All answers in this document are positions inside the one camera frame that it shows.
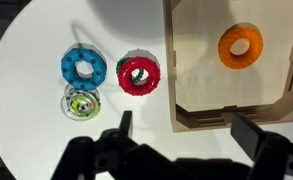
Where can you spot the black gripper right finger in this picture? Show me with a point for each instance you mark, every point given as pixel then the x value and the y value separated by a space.
pixel 248 134

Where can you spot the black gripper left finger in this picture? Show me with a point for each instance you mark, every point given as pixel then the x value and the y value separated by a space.
pixel 126 122

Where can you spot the wooden slatted tray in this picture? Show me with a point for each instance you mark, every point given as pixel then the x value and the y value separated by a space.
pixel 199 83

